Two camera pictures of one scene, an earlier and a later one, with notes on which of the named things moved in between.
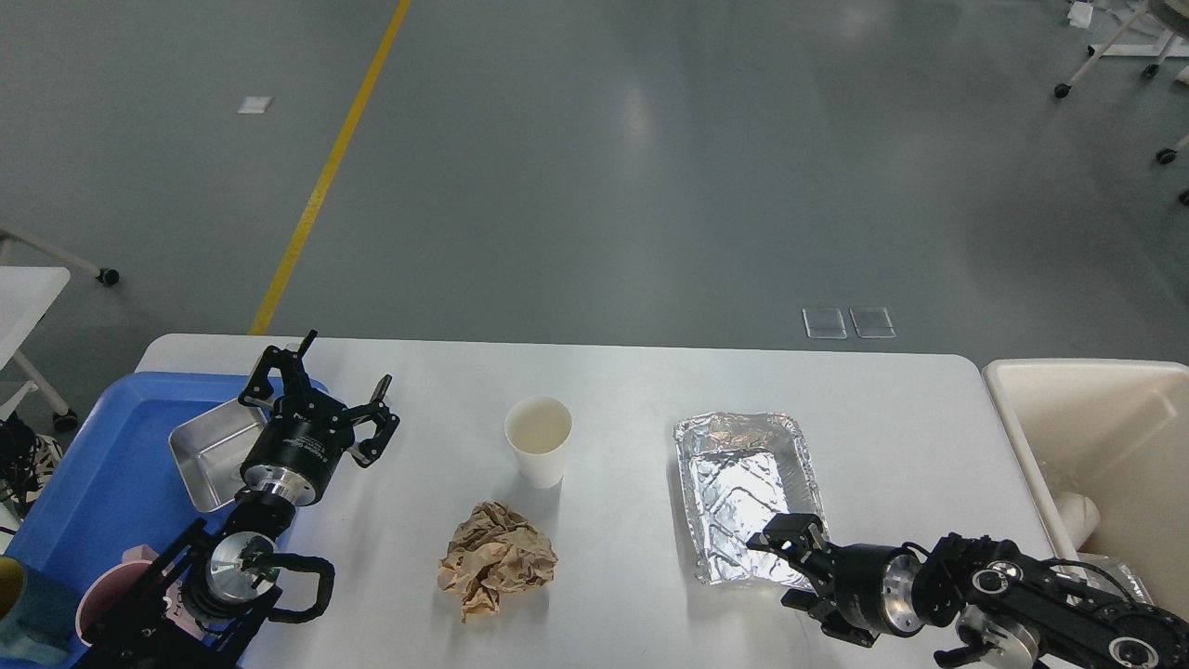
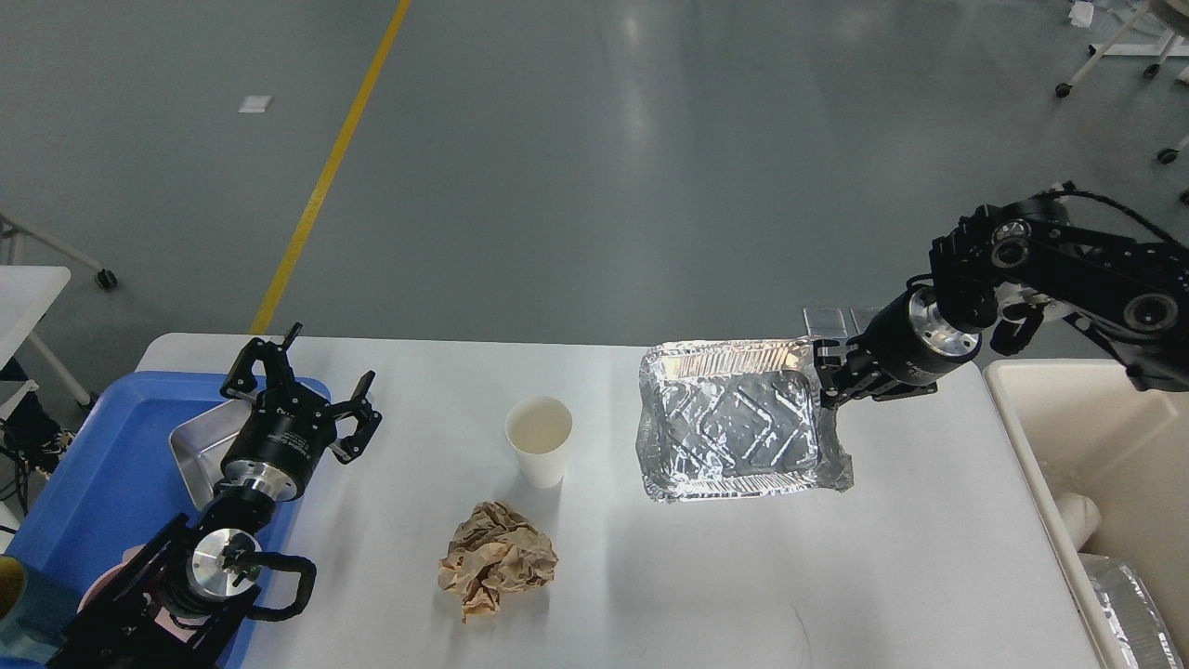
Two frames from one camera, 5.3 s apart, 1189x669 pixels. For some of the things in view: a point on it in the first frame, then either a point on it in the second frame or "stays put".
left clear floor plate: (824, 323) stays put
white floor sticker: (254, 105) stays put
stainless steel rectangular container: (209, 452) stays put
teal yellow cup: (38, 614) stays put
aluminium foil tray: (737, 471) -> (736, 419)
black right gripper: (878, 589) -> (911, 340)
